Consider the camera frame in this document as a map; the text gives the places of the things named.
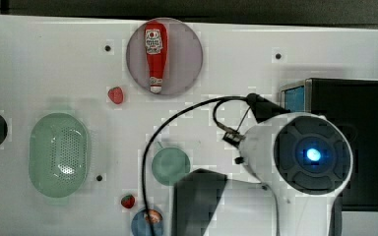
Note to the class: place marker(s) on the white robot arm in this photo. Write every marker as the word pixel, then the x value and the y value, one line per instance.
pixel 299 164

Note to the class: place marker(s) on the red strawberry toy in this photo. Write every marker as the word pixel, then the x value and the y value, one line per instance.
pixel 116 95
pixel 128 201

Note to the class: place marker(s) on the red ketchup bottle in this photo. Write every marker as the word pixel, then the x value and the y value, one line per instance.
pixel 156 45

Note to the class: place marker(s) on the blue bowl with food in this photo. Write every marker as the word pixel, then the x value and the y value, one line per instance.
pixel 147 223

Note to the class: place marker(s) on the green perforated colander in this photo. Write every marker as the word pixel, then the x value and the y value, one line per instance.
pixel 59 155

